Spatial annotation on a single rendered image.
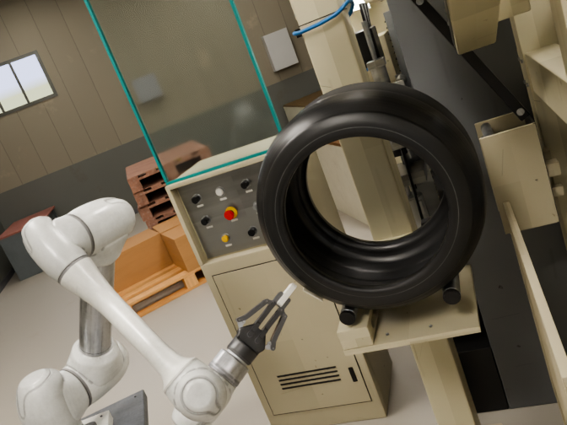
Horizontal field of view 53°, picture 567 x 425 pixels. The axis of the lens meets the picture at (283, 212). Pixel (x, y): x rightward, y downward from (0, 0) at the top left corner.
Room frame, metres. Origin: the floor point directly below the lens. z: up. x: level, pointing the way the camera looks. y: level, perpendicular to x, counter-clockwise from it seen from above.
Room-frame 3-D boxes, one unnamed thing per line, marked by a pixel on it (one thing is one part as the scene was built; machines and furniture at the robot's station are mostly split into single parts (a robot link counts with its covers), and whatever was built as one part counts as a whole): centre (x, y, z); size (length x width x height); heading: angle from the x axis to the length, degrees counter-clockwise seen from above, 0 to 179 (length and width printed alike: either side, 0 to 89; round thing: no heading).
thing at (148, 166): (6.46, 1.03, 0.48); 1.34 x 0.96 x 0.95; 10
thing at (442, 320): (1.50, -0.25, 0.80); 0.37 x 0.36 x 0.02; 70
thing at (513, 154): (1.57, -0.68, 1.05); 0.20 x 0.15 x 0.30; 160
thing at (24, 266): (8.07, 3.45, 0.32); 1.20 x 0.64 x 0.64; 10
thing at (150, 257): (5.01, 1.11, 0.24); 1.31 x 0.90 x 0.47; 114
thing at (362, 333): (1.54, -0.12, 0.84); 0.36 x 0.09 x 0.06; 160
